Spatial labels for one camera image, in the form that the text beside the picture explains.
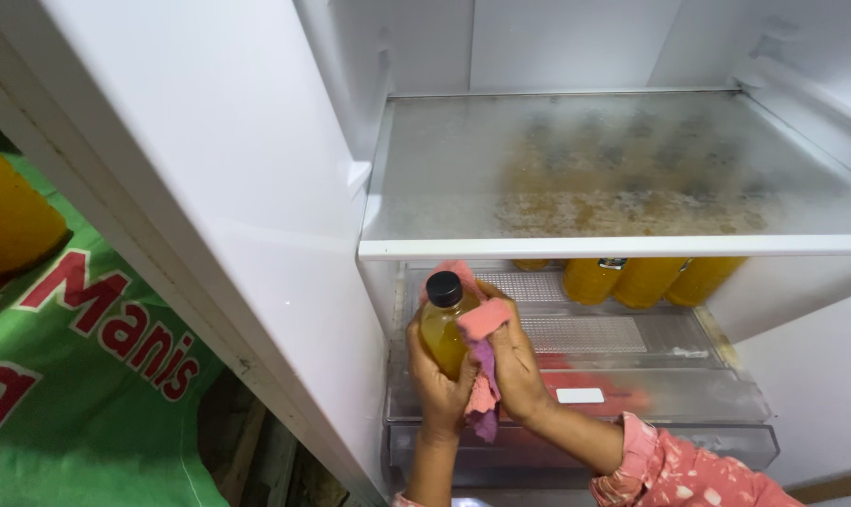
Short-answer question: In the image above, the person's right hand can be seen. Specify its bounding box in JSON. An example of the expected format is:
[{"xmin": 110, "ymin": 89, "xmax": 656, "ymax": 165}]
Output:
[{"xmin": 475, "ymin": 280, "xmax": 557, "ymax": 432}]

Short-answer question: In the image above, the person's left hand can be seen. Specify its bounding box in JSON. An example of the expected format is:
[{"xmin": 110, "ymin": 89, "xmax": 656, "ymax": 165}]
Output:
[{"xmin": 405, "ymin": 308, "xmax": 480, "ymax": 443}]

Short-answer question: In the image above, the pink purple cleaning cloth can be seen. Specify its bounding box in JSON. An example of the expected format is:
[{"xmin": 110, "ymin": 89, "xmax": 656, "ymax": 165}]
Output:
[{"xmin": 420, "ymin": 261, "xmax": 514, "ymax": 445}]

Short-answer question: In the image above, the orange juice bottle black cap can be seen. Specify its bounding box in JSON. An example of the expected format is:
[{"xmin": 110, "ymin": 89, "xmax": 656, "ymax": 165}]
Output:
[{"xmin": 418, "ymin": 270, "xmax": 484, "ymax": 383}]

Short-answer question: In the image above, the clear drawer cover shelf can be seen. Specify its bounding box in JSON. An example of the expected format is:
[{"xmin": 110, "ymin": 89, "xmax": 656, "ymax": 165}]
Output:
[{"xmin": 395, "ymin": 262, "xmax": 740, "ymax": 370}]

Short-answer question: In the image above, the clear crisper drawer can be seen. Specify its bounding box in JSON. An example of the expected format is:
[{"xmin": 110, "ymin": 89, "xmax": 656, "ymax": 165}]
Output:
[{"xmin": 386, "ymin": 348, "xmax": 780, "ymax": 487}]

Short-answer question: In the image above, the frosted glass fridge shelf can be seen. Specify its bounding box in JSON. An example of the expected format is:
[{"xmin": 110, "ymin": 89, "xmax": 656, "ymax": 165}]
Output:
[{"xmin": 358, "ymin": 87, "xmax": 851, "ymax": 261}]

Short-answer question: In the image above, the white refrigerator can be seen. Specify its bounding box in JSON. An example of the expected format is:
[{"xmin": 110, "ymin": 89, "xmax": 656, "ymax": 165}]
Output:
[{"xmin": 0, "ymin": 0, "xmax": 851, "ymax": 507}]

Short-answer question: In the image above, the green printed banner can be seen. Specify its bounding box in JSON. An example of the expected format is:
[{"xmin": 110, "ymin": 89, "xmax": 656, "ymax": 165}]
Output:
[{"xmin": 0, "ymin": 151, "xmax": 231, "ymax": 507}]

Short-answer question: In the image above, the large orange juice bottle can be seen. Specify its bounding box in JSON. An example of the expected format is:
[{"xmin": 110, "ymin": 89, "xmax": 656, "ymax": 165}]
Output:
[{"xmin": 0, "ymin": 130, "xmax": 69, "ymax": 277}]

